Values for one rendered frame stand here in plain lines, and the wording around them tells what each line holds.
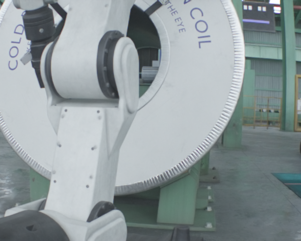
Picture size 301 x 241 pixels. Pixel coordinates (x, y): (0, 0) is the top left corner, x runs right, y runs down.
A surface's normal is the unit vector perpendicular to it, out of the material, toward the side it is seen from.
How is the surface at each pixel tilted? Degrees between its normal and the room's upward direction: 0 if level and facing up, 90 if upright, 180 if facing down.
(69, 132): 74
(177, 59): 90
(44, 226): 33
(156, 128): 90
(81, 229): 54
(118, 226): 90
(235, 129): 90
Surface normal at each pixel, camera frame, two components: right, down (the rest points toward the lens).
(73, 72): -0.32, 0.31
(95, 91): -0.21, 0.84
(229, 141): -0.17, 0.03
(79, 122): -0.30, -0.25
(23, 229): 0.48, -0.85
